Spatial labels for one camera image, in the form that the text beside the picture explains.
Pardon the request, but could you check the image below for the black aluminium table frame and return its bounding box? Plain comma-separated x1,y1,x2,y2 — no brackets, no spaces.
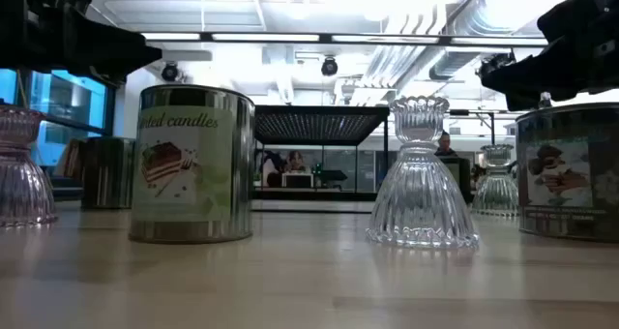
47,176,475,204

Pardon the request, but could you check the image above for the candle tin with cake label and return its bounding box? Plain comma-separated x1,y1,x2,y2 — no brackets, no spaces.
128,83,256,246

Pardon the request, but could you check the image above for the clear glass candlestick holder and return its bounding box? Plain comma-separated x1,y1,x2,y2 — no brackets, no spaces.
365,95,481,251

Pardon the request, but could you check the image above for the silver candle tin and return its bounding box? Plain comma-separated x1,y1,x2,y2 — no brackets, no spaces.
53,135,136,211

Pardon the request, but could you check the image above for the pink glass candlestick holder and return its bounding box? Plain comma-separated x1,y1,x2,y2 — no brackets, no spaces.
0,104,59,228

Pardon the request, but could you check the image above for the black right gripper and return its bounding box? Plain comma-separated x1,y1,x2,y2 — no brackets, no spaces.
478,38,619,111

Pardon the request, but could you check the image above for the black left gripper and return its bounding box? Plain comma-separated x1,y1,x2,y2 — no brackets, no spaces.
0,7,163,86

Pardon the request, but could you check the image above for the person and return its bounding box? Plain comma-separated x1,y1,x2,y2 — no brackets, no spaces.
433,130,459,159
284,149,310,174

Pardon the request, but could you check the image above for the white laptop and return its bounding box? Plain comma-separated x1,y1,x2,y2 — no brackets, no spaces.
281,171,315,190

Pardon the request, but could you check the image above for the black perforated metal rack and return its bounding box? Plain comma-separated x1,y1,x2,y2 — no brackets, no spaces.
253,105,391,214

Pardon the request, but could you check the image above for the green-tinted glass candlestick holder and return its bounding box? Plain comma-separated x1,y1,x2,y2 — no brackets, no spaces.
471,143,519,218

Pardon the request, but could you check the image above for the candle tin with floral label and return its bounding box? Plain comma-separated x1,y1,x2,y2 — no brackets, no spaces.
515,102,619,244

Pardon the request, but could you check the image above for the black ceiling spotlight cluster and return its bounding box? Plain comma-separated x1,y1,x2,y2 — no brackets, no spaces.
475,49,517,74

